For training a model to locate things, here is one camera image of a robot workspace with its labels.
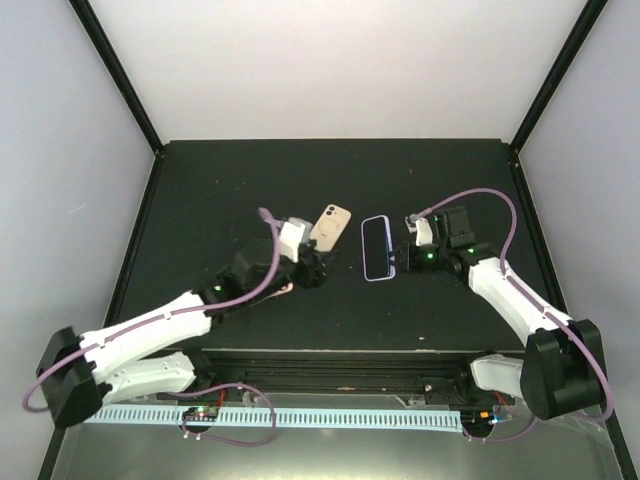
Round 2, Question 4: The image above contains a black frame post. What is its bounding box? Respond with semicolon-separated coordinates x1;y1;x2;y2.
68;0;164;155
510;0;608;154

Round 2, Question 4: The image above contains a lavender phone case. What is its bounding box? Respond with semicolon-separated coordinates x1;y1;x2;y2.
360;214;397;283

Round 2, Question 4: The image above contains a right black frame post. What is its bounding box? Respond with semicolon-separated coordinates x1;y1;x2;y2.
510;0;608;154

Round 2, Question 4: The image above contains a pink cased phone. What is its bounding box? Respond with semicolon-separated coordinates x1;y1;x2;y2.
264;282;294;300

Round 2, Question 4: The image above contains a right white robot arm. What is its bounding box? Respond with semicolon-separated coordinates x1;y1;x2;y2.
390;207;608;420

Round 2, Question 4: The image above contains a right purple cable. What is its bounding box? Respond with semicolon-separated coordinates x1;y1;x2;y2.
409;187;615;424

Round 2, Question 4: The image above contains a small circuit board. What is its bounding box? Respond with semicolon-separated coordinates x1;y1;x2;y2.
182;406;219;423

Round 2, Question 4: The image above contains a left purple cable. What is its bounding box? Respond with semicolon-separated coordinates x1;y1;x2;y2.
21;207;284;414

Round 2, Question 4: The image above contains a left black frame post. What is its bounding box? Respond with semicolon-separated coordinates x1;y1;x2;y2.
68;0;164;155

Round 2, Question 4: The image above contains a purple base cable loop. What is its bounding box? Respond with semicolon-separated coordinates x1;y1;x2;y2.
179;382;278;447

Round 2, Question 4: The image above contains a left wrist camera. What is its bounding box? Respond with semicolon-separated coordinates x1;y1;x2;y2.
279;217;313;263

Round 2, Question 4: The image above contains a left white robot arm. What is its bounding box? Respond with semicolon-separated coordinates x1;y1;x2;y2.
36;240;333;428

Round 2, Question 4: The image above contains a black aluminium front rail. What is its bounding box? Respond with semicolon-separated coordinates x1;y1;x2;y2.
149;349;481;401

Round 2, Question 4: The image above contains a light blue slotted cable duct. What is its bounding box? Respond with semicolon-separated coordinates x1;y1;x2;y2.
86;404;462;433

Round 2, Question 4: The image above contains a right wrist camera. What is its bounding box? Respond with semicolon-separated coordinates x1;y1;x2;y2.
405;215;434;247

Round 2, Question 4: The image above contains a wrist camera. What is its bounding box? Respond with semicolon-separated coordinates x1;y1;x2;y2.
279;217;313;263
405;215;434;247

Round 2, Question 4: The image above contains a beige cased phone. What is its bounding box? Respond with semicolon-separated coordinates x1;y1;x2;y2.
309;204;352;253

